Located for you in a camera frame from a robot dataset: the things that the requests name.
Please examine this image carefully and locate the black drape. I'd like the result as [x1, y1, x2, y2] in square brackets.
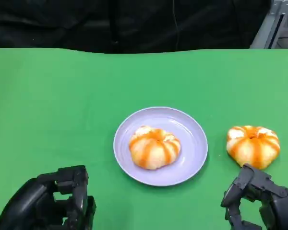
[0, 0, 271, 54]

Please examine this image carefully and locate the orange and white bread roll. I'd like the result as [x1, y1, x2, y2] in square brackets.
[226, 125, 281, 170]
[129, 125, 182, 170]

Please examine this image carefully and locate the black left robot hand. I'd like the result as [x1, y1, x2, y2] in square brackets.
[0, 164, 97, 230]

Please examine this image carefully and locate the aluminium frame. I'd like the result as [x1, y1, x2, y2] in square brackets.
[249, 0, 288, 49]

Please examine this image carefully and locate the lilac plate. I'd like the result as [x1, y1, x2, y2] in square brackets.
[113, 106, 208, 187]

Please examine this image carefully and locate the green table cloth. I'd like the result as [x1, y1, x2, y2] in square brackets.
[0, 47, 288, 230]

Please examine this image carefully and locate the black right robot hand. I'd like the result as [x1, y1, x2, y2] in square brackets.
[220, 163, 288, 230]

